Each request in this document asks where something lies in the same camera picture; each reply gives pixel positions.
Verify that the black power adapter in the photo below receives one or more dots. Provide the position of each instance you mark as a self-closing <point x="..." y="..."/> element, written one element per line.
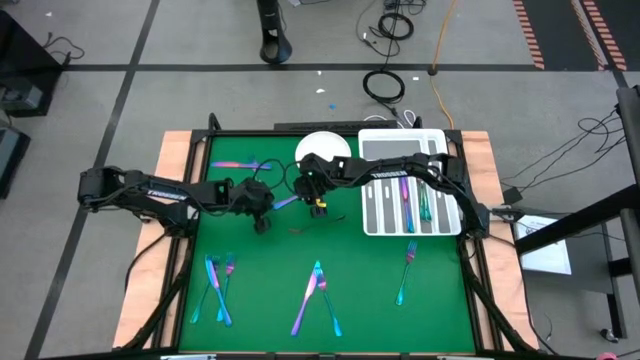
<point x="511" y="195"/>

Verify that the white plastic cutlery tray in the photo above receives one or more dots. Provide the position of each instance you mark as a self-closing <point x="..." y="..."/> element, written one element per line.
<point x="400" y="134"/>

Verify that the white round plate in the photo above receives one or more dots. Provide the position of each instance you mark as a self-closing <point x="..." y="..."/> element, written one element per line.
<point x="322" y="142"/>

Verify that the silver aluminium rail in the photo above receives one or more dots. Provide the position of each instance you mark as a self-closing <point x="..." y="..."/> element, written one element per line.
<point x="465" y="357"/>
<point x="187" y="357"/>

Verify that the black orange-striped floor mat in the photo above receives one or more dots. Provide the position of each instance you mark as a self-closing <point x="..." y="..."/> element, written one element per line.
<point x="560" y="30"/>
<point x="631" y="25"/>

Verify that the white paper sheet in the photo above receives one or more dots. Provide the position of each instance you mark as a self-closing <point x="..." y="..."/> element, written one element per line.
<point x="550" y="260"/>

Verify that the pink object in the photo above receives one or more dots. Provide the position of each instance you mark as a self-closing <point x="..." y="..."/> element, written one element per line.
<point x="607" y="356"/>

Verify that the light wooden table board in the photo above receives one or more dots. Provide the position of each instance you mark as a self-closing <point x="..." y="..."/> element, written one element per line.
<point x="477" y="147"/>

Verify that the black floor stand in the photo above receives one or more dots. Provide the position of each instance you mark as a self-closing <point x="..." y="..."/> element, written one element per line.
<point x="274" y="50"/>

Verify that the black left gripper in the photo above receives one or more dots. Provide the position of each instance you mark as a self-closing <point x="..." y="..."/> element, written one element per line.
<point x="250" y="195"/>

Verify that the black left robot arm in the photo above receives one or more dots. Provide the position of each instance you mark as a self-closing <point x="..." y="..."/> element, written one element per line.
<point x="160" y="192"/>

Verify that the black steel stand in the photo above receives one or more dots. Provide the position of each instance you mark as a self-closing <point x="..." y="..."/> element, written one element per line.
<point x="575" y="220"/>

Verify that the large black cabinet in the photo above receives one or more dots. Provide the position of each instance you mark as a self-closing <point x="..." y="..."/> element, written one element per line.
<point x="20" y="60"/>

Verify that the small black cabinet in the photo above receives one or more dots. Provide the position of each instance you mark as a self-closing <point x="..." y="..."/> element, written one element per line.
<point x="10" y="160"/>

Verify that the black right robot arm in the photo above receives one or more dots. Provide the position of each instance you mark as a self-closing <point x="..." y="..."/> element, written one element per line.
<point x="395" y="174"/>

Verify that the black flat bar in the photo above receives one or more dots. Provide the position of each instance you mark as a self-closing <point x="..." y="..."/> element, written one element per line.
<point x="335" y="125"/>

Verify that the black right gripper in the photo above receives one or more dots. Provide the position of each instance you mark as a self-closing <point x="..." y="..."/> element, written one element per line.
<point x="315" y="175"/>

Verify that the black caster wheel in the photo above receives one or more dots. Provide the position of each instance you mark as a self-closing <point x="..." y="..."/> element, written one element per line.
<point x="608" y="335"/>

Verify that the iridescent rainbow knife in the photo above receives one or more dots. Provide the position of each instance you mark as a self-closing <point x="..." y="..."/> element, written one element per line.
<point x="235" y="164"/>
<point x="407" y="210"/>
<point x="218" y="292"/>
<point x="305" y="300"/>
<point x="286" y="202"/>

